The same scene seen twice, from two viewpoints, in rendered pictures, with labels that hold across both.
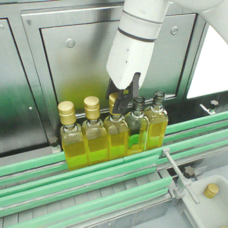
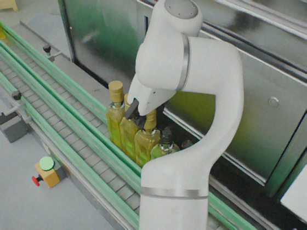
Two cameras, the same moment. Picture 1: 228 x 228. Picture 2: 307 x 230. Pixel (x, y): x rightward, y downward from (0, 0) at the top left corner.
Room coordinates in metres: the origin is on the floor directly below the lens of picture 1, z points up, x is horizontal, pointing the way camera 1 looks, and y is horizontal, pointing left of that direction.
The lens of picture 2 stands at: (0.17, -0.41, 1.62)
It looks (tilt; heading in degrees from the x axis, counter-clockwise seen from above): 47 degrees down; 63
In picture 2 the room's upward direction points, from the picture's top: straight up
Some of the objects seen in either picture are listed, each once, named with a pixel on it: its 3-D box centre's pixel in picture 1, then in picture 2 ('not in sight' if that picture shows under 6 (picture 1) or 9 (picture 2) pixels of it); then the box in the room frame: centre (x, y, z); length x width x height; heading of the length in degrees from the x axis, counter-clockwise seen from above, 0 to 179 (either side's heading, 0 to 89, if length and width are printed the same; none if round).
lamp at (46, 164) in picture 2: not in sight; (46, 162); (0.09, 0.21, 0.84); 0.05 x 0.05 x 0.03
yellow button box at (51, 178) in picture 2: not in sight; (50, 171); (0.09, 0.21, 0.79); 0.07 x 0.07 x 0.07; 18
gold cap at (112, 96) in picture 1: (116, 103); (148, 117); (0.36, -0.01, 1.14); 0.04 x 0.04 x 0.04
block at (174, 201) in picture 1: (168, 187); not in sight; (0.30, -0.18, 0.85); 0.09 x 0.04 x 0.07; 18
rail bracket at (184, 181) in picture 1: (178, 175); not in sight; (0.29, -0.18, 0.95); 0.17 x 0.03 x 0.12; 18
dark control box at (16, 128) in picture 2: not in sight; (11, 126); (0.00, 0.47, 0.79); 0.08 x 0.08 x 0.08; 18
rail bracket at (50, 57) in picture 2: not in sight; (55, 58); (0.25, 0.60, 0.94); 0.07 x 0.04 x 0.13; 18
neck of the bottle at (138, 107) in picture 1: (138, 106); (166, 138); (0.38, -0.06, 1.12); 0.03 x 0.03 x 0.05
